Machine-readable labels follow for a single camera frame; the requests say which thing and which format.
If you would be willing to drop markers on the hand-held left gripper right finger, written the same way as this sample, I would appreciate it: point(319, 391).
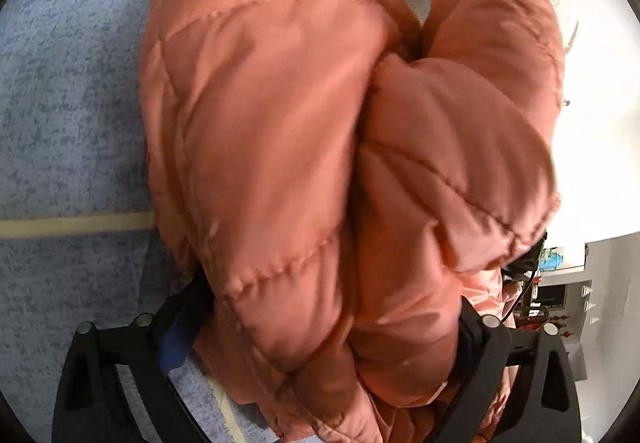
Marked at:
point(470, 348)

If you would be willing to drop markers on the cluttered shelf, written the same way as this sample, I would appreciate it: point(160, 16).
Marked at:
point(550, 298)

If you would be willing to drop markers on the orange puffer jacket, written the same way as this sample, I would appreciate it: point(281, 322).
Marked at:
point(280, 123)

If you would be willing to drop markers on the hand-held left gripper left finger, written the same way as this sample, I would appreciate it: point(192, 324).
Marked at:
point(172, 348)

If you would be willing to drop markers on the blue plaid blanket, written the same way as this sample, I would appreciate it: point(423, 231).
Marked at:
point(75, 123)

